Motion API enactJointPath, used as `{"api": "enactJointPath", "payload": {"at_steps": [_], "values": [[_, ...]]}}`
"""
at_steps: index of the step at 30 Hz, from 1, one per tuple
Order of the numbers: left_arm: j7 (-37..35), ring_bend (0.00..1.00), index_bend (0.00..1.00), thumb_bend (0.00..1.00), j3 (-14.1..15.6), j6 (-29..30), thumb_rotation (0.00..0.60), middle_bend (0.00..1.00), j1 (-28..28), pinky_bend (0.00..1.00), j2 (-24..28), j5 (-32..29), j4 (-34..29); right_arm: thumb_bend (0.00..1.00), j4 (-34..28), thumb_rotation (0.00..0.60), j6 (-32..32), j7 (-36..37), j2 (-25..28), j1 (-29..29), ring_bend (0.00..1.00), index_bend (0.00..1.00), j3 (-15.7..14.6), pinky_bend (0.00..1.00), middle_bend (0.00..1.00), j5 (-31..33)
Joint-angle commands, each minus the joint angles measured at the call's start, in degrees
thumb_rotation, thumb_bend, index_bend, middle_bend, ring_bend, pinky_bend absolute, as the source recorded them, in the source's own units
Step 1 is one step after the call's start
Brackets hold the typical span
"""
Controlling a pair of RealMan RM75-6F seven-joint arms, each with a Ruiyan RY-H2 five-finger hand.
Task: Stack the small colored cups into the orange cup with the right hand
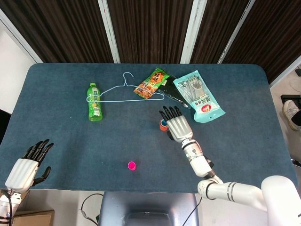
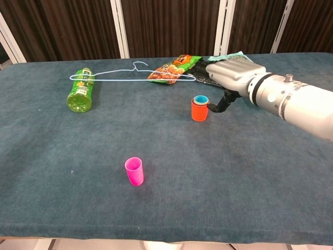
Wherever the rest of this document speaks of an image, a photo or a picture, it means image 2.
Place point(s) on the light teal food package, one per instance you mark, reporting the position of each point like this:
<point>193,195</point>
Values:
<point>234,55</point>

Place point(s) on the blue plastic cup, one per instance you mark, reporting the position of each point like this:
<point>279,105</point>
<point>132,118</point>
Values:
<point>201,99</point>

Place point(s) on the black seaweed packet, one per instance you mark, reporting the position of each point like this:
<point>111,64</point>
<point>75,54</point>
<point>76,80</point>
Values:
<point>204,81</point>

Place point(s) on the brown folding screen white frames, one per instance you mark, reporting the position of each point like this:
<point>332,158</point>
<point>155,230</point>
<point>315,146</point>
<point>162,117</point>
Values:
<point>65,26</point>

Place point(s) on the green tea bottle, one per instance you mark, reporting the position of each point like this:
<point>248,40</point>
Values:
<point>80,93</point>

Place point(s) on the teal table cloth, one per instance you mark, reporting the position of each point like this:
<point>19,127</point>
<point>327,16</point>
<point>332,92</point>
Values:
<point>78,156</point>

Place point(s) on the orange plastic cup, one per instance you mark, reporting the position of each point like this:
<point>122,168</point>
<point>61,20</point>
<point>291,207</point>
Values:
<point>199,113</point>

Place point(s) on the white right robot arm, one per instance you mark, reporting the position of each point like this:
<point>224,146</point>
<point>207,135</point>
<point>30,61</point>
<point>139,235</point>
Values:
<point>294,101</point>

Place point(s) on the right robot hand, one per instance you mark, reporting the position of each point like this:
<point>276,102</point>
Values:
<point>234,74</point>

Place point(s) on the green orange snack bag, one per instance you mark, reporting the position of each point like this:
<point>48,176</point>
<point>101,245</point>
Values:
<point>171,69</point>

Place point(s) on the pink plastic cup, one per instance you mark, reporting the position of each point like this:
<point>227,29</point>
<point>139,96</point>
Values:
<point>135,175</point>

